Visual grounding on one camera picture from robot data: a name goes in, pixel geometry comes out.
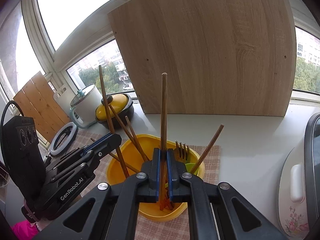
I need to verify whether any pink sleeve left forearm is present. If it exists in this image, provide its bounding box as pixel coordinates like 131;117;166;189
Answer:
11;220;39;240

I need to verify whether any white ring light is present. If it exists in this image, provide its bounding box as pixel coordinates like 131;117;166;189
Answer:
49;122;78;156

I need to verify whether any large wooden board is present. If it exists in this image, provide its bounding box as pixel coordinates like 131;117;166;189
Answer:
108;0;296;116

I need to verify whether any white teal electric cooker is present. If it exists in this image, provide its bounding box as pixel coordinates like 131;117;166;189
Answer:
70;84;103;129

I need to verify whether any black cable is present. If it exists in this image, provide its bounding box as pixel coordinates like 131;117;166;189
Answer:
0;100;26;151

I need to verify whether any slatted wooden board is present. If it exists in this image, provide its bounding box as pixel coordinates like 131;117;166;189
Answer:
14;72;70;142

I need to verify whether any silver metal fork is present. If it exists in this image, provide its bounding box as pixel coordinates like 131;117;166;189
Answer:
174;141;191;163

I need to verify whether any white plastic cutting board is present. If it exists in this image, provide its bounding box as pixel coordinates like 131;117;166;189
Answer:
53;85;74;116

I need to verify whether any black camera box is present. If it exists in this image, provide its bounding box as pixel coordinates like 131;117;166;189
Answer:
2;116;46;205

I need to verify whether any left hand knit glove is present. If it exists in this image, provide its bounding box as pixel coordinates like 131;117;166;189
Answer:
30;218;53;231

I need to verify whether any white floral rice cooker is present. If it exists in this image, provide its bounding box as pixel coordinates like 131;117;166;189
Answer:
278;113;319;239

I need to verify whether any yellow lid black pot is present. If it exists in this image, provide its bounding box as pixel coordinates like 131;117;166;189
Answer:
95;94;134;128

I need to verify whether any wooden chopstick red tip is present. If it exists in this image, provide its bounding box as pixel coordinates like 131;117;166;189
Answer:
125;116;150;161

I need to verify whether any pink checkered table cloth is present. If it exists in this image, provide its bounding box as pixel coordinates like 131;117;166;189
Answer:
71;130;221;239

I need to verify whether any green plastic spoon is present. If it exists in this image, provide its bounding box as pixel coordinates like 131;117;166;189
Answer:
185;163;199;175

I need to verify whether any yellow plastic utensil container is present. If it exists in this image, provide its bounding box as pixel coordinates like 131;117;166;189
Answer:
106;134;205;222

